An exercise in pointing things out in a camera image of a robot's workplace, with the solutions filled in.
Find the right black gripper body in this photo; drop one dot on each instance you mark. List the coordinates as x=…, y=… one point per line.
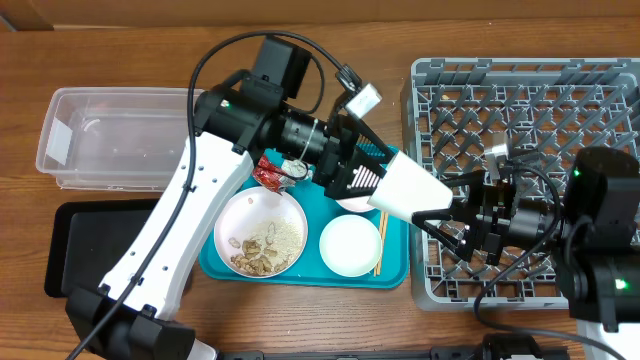
x=501, y=205

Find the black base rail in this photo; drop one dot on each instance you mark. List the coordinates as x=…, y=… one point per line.
x=463, y=352

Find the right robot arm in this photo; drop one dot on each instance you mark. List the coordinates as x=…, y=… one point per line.
x=587, y=229

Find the white tissue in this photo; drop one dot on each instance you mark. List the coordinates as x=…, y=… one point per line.
x=296, y=170

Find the white plate with peanuts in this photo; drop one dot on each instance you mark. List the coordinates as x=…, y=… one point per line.
x=260, y=234

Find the white bowl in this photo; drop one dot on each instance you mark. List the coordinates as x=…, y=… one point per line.
x=356, y=204

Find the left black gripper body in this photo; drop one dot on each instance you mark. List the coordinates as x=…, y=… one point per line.
x=329, y=169

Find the black plastic tray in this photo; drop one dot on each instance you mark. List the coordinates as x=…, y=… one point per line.
x=88, y=239

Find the red snack wrapper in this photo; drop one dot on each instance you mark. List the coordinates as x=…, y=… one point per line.
x=272, y=177

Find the grey dishwasher rack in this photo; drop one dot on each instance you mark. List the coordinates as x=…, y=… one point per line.
x=557, y=106

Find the wooden chopstick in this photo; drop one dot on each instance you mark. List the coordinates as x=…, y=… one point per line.
x=384, y=235
x=381, y=240

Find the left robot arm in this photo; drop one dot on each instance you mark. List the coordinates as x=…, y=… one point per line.
x=131, y=314

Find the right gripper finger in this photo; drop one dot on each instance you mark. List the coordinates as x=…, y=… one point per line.
x=474, y=179
x=428, y=221

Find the clear plastic storage bin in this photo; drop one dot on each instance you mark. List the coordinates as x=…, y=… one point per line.
x=126, y=139

